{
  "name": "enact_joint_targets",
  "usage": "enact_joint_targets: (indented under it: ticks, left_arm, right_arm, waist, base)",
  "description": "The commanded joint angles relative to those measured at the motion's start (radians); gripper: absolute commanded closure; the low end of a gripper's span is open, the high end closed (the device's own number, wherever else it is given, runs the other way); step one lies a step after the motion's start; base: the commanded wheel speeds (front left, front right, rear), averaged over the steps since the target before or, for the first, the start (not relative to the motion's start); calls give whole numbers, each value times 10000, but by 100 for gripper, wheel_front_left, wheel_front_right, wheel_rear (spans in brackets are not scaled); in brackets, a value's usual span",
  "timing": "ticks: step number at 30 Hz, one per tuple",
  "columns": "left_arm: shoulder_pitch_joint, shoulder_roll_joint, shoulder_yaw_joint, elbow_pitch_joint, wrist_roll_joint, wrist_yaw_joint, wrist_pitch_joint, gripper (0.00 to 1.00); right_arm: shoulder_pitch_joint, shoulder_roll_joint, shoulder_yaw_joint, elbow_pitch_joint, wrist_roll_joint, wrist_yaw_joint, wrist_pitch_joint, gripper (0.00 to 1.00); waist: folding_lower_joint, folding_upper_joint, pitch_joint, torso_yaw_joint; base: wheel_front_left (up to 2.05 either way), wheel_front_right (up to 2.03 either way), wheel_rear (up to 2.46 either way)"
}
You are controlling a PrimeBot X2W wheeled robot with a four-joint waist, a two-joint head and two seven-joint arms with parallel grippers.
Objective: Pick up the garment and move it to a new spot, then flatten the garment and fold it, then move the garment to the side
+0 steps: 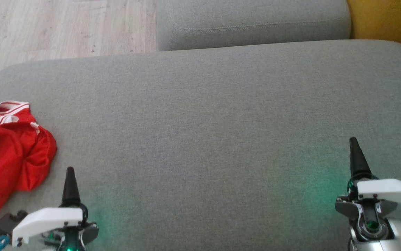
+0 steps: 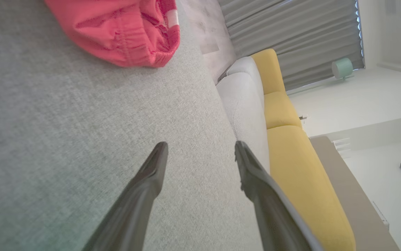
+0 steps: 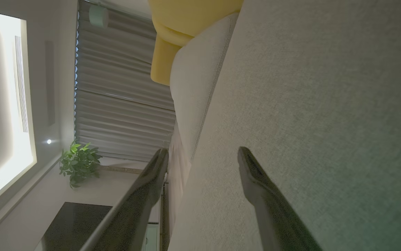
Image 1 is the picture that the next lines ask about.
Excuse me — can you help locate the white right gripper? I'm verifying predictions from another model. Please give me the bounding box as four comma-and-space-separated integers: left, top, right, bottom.
336, 137, 401, 243

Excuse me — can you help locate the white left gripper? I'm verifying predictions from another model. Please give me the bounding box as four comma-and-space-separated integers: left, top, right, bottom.
12, 167, 99, 251

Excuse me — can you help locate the red basketball jersey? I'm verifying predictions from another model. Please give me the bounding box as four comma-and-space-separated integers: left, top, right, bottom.
0, 119, 58, 230

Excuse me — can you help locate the large grey sofa seat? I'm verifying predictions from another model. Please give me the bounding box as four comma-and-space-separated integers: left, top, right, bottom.
0, 39, 401, 251

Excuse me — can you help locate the grey sofa cushion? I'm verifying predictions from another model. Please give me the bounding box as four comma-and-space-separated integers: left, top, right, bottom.
156, 0, 352, 52

